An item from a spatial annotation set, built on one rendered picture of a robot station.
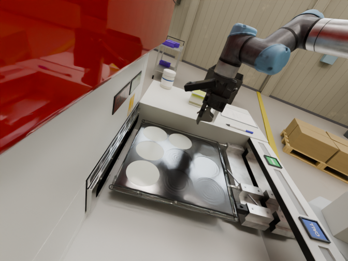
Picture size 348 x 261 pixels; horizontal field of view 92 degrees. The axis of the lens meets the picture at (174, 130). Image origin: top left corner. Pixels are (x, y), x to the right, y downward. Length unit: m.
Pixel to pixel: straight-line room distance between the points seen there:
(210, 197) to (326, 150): 3.15
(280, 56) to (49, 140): 0.51
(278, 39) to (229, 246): 0.58
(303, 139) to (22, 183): 3.43
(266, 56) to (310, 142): 3.04
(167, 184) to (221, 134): 0.40
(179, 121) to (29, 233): 0.62
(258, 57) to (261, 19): 6.61
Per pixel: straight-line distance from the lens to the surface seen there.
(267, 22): 7.14
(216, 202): 0.56
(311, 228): 0.63
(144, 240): 0.53
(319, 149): 3.57
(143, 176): 0.53
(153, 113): 0.77
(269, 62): 0.52
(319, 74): 7.54
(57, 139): 0.25
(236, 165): 0.78
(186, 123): 0.78
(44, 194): 0.28
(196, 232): 0.58
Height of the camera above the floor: 1.30
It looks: 32 degrees down
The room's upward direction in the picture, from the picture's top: 20 degrees clockwise
